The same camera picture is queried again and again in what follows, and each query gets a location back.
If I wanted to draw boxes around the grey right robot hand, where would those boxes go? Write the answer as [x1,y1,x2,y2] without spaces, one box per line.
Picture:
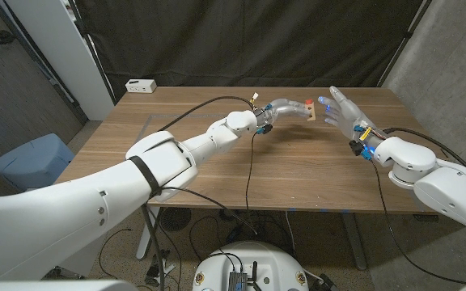
[317,85,388,153]

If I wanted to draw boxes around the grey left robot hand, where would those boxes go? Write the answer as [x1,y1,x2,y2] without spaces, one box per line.
[255,98,311,127]

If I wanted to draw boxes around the black backdrop curtain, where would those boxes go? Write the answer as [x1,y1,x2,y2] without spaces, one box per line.
[73,0,434,98]

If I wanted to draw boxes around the grey table leg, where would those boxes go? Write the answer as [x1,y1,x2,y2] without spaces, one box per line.
[340,213,368,271]

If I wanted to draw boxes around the white power strip box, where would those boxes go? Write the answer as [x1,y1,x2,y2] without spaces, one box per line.
[125,78,157,94]

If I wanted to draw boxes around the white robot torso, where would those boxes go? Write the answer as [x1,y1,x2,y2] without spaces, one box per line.
[191,241,310,291]

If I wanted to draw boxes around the round black floor fan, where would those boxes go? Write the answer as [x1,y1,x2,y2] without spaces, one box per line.
[160,207,192,233]

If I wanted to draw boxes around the black floor device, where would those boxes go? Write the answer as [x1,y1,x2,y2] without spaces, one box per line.
[317,273,339,291]

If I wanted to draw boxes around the grey ribbed torso module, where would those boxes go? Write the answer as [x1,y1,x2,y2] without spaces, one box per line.
[227,271,249,291]

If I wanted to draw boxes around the white table leg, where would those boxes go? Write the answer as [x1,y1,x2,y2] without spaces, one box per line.
[135,206,161,260]

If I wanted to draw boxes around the black and white floor glove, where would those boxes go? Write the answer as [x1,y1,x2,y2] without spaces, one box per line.
[144,249,176,287]

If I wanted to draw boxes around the white pillar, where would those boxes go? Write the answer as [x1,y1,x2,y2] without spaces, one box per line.
[4,0,115,121]

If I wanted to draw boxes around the white flat floor panel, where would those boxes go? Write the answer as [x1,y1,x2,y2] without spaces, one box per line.
[53,232,107,280]

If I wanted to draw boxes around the blue plastic bin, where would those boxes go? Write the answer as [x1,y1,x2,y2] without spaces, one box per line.
[0,133,75,192]

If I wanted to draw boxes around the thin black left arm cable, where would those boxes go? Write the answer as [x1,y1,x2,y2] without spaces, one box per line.
[162,131,261,235]

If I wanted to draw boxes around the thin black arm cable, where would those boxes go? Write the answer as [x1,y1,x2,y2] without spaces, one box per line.
[162,131,261,235]
[369,159,466,285]

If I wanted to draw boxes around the thick black left hand cable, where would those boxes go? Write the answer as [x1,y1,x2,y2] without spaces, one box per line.
[158,95,255,133]

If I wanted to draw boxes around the thick black hand cable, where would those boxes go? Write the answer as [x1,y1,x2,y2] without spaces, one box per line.
[158,95,255,133]
[383,127,466,190]

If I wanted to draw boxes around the thick black right hand cable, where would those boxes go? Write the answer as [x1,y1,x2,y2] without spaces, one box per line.
[383,127,466,190]

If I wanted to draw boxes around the black backdrop frame pole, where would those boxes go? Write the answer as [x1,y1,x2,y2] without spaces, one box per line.
[66,0,117,103]
[378,0,434,88]

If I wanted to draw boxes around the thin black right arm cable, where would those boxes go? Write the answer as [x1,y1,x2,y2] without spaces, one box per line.
[369,159,466,285]

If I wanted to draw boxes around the black floor cable tangle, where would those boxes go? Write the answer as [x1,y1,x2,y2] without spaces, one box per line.
[188,209,297,262]

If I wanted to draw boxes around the thick dark hanging cable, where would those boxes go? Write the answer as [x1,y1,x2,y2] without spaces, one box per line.
[140,202,166,291]

